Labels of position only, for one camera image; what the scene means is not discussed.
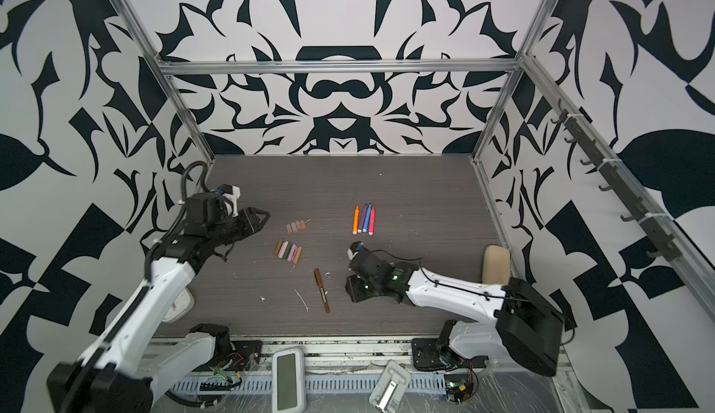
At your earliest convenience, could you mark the ochre pen cap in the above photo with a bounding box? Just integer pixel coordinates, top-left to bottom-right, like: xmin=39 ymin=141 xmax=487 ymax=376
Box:
xmin=274 ymin=239 xmax=284 ymax=256

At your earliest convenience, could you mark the light pink clip cap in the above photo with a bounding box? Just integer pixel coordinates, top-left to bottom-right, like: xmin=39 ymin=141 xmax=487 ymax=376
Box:
xmin=279 ymin=241 xmax=290 ymax=260

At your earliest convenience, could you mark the purple highlighter pen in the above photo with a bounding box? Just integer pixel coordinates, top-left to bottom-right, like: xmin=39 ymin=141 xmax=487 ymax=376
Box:
xmin=357 ymin=204 xmax=370 ymax=233

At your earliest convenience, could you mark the red highlighter pen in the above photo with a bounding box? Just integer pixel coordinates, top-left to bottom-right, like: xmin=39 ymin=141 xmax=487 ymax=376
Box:
xmin=368 ymin=206 xmax=375 ymax=236

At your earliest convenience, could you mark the blue highlighter pen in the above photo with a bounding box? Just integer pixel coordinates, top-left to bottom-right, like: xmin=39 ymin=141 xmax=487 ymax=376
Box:
xmin=363 ymin=204 xmax=372 ymax=233

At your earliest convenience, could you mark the brown marker pen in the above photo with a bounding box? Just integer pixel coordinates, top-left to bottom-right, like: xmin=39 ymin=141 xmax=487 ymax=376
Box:
xmin=314 ymin=268 xmax=331 ymax=314

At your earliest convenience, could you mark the orange highlighter pen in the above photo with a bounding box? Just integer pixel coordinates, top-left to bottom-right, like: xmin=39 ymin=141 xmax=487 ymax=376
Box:
xmin=352 ymin=206 xmax=360 ymax=234

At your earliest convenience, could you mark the tan pen cap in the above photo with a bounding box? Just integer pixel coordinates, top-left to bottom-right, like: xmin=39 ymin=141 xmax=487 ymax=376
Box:
xmin=292 ymin=247 xmax=303 ymax=264

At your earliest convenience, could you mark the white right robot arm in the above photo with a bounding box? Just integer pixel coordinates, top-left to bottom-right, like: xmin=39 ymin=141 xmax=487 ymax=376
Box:
xmin=346 ymin=242 xmax=569 ymax=377

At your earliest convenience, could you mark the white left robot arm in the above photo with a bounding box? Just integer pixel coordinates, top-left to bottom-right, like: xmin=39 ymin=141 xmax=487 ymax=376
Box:
xmin=47 ymin=161 xmax=270 ymax=412

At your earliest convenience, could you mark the white square timer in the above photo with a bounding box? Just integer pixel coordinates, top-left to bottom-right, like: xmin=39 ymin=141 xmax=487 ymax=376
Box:
xmin=162 ymin=287 xmax=196 ymax=324

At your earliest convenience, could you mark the small white device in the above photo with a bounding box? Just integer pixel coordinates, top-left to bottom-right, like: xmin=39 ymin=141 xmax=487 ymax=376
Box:
xmin=369 ymin=361 xmax=411 ymax=413

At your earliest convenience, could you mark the beige whiteboard eraser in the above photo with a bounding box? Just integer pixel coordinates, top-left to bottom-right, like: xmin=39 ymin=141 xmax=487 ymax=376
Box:
xmin=482 ymin=245 xmax=511 ymax=286

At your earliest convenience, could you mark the white tablet device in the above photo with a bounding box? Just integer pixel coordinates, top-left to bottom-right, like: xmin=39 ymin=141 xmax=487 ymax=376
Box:
xmin=272 ymin=347 xmax=307 ymax=413

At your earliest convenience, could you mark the black wall hook rail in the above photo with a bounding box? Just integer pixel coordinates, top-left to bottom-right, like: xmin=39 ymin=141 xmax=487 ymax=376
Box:
xmin=553 ymin=102 xmax=683 ymax=262

